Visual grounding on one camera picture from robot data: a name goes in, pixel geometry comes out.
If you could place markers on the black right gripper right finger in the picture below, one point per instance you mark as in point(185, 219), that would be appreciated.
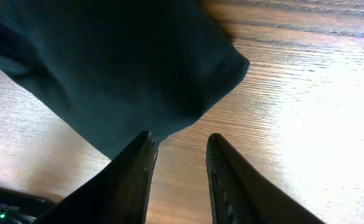
point(240, 194)

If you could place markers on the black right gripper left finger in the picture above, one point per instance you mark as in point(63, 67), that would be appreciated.
point(118, 194)

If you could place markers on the dark green shirt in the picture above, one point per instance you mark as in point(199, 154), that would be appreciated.
point(112, 69)

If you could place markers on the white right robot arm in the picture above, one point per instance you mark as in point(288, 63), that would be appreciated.
point(16, 207)

